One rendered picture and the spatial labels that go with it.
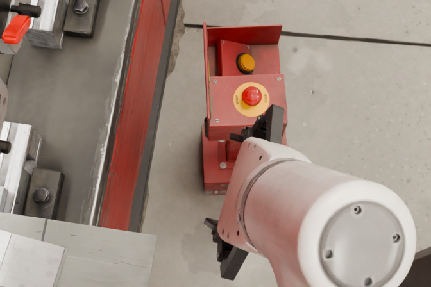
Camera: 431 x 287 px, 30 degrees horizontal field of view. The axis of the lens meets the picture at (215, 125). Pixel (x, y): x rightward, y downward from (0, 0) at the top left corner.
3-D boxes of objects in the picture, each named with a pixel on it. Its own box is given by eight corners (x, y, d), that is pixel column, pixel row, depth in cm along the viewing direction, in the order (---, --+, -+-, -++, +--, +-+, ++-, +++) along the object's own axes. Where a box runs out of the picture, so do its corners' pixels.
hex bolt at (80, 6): (86, 15, 152) (85, 11, 150) (72, 13, 152) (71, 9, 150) (89, 1, 152) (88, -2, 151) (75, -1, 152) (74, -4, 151)
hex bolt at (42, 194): (47, 204, 142) (45, 202, 141) (33, 202, 142) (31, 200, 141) (50, 189, 143) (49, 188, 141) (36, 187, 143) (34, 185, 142)
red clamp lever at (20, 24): (20, 36, 106) (41, 3, 114) (-10, 31, 106) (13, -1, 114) (20, 48, 107) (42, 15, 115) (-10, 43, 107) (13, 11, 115)
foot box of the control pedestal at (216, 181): (290, 191, 235) (294, 184, 223) (204, 196, 234) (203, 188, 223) (285, 125, 240) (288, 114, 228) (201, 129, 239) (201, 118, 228)
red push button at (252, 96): (261, 109, 161) (263, 104, 157) (242, 110, 160) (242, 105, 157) (260, 90, 162) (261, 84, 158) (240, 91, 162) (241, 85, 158)
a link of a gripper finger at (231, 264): (240, 291, 73) (226, 272, 78) (266, 209, 72) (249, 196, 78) (228, 287, 72) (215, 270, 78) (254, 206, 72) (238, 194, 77)
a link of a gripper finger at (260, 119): (276, 152, 77) (256, 147, 84) (285, 121, 77) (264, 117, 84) (245, 143, 76) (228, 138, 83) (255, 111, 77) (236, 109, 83)
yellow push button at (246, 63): (249, 75, 170) (256, 72, 169) (235, 72, 168) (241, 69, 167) (248, 57, 171) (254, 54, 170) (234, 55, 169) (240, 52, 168)
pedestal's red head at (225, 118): (283, 138, 171) (290, 115, 153) (208, 141, 171) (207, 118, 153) (276, 49, 176) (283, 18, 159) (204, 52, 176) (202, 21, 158)
